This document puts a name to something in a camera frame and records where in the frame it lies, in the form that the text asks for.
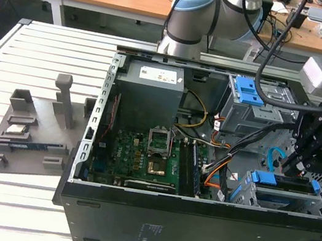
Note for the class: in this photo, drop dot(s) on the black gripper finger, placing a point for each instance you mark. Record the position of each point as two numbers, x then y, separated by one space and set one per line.
321 164
312 131

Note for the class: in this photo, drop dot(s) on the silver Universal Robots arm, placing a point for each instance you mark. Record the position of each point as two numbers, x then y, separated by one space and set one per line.
191 19

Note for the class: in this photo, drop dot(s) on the grey metal drive cage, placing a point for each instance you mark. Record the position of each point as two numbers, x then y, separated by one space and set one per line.
242 119

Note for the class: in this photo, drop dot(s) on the blue plastic drive latch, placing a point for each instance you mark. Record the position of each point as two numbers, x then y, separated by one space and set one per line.
247 90

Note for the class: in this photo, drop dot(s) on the small black box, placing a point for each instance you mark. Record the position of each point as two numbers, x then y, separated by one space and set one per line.
294 19

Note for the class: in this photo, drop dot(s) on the installed RAM stick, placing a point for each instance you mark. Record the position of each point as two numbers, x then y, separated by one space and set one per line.
196 170

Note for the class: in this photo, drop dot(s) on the black PC case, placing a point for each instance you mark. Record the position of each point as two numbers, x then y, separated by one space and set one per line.
190 235

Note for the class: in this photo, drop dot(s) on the CPU socket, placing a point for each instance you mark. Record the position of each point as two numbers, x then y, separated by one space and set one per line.
157 169

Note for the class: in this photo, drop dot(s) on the grey power supply unit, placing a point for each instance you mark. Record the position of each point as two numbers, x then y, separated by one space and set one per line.
146 99

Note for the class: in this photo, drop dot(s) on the green motherboard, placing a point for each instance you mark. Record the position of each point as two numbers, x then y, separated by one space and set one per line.
124 151

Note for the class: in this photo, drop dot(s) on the grey parts rack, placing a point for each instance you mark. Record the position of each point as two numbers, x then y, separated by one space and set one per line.
40 133

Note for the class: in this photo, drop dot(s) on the dark blue RAM stick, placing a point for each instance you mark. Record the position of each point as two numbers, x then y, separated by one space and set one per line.
31 145

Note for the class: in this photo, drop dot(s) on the silver CPU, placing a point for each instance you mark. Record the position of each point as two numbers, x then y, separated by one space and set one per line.
16 130

